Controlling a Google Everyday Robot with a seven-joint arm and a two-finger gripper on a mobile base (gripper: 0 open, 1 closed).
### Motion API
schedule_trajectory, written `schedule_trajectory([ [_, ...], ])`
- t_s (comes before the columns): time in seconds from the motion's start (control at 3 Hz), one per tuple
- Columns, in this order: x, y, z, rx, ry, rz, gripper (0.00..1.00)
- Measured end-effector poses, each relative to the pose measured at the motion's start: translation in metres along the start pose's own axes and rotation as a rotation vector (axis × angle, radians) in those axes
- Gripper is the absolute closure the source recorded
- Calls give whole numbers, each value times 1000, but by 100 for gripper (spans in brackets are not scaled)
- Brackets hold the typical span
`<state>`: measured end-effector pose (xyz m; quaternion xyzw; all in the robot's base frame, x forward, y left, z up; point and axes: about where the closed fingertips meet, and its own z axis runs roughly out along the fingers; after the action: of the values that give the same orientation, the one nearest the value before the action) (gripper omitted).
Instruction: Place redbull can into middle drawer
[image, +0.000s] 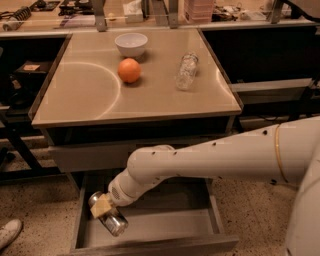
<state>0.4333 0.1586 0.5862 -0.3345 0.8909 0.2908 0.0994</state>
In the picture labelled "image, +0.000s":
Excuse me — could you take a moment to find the white shoe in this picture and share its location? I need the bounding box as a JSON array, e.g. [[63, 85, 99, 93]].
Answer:
[[0, 219, 23, 250]]

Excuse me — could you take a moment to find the white tissue box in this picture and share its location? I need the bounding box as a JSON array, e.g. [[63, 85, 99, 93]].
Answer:
[[123, 0, 143, 23]]

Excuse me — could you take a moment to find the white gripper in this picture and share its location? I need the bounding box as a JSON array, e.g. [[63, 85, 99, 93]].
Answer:
[[89, 175, 140, 218]]

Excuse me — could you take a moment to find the black box with label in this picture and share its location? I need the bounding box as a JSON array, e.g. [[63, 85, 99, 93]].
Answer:
[[14, 61, 52, 78]]

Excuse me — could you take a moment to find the orange fruit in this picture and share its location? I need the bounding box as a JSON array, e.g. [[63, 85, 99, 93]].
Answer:
[[117, 58, 141, 83]]

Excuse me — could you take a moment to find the open grey middle drawer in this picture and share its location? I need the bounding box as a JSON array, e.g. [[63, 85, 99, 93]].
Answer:
[[67, 169, 239, 256]]

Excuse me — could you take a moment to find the black coiled spring tool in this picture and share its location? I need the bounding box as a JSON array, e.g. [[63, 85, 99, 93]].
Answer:
[[2, 6, 31, 31]]

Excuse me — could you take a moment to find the silver blue redbull can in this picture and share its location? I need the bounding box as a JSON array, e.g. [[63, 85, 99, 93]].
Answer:
[[88, 191, 128, 237]]

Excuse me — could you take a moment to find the clear plastic water bottle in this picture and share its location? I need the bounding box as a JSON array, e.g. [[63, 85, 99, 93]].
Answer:
[[176, 52, 198, 91]]

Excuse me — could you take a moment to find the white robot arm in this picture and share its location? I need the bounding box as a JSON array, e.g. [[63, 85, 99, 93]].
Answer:
[[88, 116, 320, 256]]

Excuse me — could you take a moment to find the white ceramic bowl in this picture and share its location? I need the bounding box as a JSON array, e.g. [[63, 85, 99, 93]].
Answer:
[[114, 33, 148, 57]]

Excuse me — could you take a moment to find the closed grey top drawer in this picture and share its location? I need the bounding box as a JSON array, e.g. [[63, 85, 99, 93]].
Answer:
[[47, 131, 232, 174]]

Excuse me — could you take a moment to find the grey drawer cabinet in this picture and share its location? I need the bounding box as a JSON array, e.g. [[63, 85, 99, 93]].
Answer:
[[27, 27, 243, 256]]

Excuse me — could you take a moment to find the pink stacked box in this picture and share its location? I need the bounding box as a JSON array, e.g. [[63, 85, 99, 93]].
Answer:
[[184, 0, 214, 23]]

